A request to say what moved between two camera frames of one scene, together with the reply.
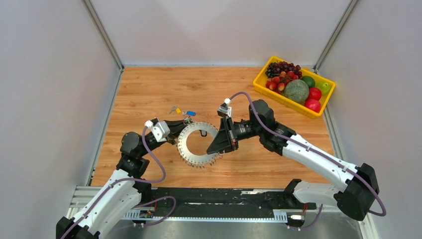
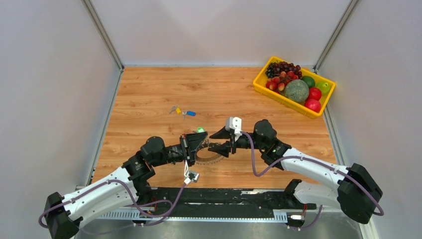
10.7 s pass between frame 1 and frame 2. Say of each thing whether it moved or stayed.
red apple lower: stayed
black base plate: stayed
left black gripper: moved
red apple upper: stayed
